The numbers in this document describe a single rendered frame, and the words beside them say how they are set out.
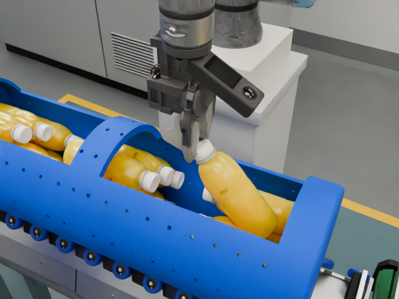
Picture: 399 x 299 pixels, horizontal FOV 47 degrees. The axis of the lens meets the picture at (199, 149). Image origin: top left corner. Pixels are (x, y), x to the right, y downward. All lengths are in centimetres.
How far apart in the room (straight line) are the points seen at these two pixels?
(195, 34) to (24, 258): 76
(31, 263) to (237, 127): 60
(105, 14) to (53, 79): 78
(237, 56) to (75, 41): 228
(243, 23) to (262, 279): 63
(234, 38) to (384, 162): 186
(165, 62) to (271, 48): 51
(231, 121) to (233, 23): 24
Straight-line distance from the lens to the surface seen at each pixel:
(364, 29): 364
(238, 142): 117
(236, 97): 64
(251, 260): 74
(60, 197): 89
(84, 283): 111
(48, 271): 116
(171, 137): 73
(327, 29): 371
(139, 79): 304
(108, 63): 316
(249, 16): 114
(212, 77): 64
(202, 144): 76
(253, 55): 111
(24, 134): 106
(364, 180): 269
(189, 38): 62
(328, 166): 271
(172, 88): 67
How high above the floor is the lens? 178
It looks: 41 degrees down
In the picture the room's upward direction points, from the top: straight up
